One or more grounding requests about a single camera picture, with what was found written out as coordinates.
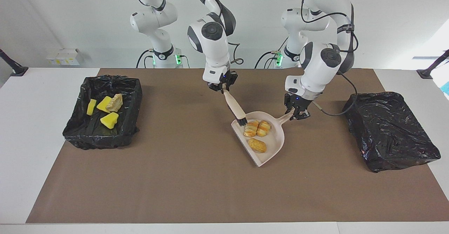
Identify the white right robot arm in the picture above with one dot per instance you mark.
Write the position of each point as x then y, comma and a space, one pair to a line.
217, 51

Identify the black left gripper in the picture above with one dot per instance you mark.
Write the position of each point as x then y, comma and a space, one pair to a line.
298, 102

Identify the black camera stand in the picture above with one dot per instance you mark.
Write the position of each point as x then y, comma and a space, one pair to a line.
426, 73
19, 71

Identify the brown table mat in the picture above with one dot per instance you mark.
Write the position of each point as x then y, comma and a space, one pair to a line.
175, 192

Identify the small white box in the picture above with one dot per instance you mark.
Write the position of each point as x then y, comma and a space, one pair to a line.
52, 60

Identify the beige hand brush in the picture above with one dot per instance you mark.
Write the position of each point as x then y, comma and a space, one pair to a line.
235, 106

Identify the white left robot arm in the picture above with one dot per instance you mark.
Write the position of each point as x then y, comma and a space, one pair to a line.
315, 72

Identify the beige toy pastry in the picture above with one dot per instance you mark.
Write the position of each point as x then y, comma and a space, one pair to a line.
115, 102

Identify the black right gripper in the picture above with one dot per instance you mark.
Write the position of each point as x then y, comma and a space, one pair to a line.
224, 79

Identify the notched yellow sponge piece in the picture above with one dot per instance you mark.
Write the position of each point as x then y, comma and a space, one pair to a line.
109, 120

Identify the black bag lined bin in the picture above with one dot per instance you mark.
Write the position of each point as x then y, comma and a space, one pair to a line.
122, 128
389, 128

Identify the white box yellow label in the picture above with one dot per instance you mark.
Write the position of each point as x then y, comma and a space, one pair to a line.
68, 57

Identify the brown toy croquette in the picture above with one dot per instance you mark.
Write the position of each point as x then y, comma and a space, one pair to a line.
257, 145

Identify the orange striped toy croissant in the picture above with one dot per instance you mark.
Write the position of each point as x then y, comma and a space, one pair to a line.
264, 128

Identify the light blue item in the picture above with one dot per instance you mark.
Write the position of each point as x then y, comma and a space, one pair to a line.
446, 88

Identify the beige plastic dustpan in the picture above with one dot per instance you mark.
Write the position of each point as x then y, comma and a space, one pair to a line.
273, 142

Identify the pale yellow toy dumpling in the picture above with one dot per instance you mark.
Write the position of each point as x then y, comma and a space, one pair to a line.
250, 128

